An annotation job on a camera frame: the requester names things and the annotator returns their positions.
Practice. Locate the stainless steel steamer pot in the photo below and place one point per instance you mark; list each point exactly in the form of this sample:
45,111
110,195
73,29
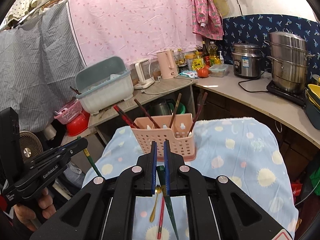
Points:
289,58

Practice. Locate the cooking oil bottle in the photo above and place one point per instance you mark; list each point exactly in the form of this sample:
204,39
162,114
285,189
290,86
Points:
213,54

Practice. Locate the dark soy sauce bottle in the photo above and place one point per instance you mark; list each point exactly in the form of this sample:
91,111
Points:
205,54

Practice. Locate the yellow seasoning packet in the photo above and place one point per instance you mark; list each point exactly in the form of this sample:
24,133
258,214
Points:
197,63

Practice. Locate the blue polka dot tablecloth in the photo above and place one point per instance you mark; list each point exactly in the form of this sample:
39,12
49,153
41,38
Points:
244,150

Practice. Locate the red plastic basin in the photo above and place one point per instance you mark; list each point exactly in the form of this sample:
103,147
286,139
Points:
78,125

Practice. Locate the silver rice cooker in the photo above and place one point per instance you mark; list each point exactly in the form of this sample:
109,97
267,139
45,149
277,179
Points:
246,60

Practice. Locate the pink perforated utensil holder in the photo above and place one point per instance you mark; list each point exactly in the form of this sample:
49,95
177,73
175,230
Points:
176,131

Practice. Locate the pink plastic basket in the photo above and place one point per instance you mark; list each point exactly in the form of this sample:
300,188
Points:
68,112

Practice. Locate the brown chopstick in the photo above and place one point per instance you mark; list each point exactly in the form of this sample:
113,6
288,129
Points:
175,110

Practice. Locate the dark maroon chopstick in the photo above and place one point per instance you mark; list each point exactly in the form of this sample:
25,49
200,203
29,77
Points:
146,113

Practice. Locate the green gold-banded chopstick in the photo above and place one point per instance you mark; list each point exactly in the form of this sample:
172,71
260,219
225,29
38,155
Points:
167,199

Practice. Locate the pink floral apron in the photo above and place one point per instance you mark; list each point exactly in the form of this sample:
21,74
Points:
206,19

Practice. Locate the red tomato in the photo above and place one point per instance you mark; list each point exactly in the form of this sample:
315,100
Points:
202,72

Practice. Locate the clear food container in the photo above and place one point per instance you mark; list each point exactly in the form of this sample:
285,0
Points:
218,70

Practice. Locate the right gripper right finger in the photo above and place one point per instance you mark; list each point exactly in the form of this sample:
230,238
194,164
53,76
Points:
167,157

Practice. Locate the gold flower spoon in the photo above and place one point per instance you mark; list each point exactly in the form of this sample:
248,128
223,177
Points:
158,190

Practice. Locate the pink dotted curtain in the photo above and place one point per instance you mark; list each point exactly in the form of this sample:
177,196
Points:
130,29

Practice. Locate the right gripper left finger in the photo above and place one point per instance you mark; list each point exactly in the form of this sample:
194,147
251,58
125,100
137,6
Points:
153,165

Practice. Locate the green plastic basin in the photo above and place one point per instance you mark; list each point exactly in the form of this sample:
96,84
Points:
180,109

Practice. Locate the navy floral backsplash cloth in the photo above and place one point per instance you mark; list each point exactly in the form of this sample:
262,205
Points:
256,29

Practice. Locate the pink electric kettle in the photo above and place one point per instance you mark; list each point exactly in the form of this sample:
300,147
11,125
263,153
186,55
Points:
167,64

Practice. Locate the black induction cooktop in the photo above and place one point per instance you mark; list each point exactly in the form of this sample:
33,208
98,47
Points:
296,98

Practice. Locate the small desk fan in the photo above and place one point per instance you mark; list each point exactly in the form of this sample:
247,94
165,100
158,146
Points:
30,145

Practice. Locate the dark red chopstick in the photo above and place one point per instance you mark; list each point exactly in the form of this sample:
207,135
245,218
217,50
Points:
198,113

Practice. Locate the teal white dish rack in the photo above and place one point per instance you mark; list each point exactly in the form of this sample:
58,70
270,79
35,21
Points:
104,84

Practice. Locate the bright red chopstick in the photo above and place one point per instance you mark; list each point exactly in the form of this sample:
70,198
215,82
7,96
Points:
160,222

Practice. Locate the person's left hand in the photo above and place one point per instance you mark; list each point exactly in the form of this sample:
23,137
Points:
28,214

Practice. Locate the grey striped curtain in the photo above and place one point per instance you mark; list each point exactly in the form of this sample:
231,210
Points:
39,61

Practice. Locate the stacked yellow teal bowls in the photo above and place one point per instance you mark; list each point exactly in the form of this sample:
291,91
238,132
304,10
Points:
312,101

